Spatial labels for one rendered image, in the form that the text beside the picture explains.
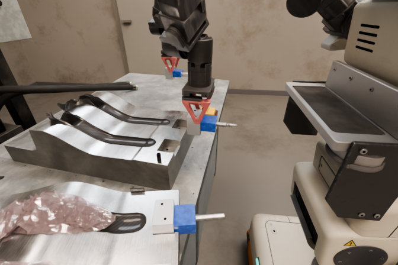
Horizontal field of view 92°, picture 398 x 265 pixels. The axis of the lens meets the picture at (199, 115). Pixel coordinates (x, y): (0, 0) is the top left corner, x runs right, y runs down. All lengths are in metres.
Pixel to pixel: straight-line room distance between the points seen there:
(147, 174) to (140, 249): 0.17
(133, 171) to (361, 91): 0.51
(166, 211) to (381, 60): 0.46
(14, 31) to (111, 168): 0.87
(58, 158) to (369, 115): 0.71
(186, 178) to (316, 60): 2.92
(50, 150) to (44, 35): 3.36
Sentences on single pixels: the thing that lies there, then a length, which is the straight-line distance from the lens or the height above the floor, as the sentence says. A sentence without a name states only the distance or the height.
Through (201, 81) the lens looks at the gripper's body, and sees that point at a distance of 0.45.
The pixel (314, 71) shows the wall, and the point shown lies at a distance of 3.32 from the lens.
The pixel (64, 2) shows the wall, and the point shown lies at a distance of 3.62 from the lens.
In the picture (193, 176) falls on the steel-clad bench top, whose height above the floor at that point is 0.80.
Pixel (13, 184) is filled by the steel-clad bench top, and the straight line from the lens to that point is 0.72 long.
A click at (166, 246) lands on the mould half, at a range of 0.40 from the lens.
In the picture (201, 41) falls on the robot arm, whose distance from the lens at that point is 0.43.
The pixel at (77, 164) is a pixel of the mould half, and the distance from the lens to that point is 0.62.
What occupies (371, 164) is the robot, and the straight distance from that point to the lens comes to 0.37.
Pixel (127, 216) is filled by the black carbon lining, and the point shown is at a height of 0.85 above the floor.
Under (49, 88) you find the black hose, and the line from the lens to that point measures 1.02.
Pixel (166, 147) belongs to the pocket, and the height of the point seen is 0.86.
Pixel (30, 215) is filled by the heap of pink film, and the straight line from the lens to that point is 0.44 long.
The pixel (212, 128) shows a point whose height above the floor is 0.93.
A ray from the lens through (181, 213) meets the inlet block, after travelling 0.41.
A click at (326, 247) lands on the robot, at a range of 0.58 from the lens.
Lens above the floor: 1.21
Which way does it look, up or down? 30 degrees down
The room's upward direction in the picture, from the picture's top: straight up
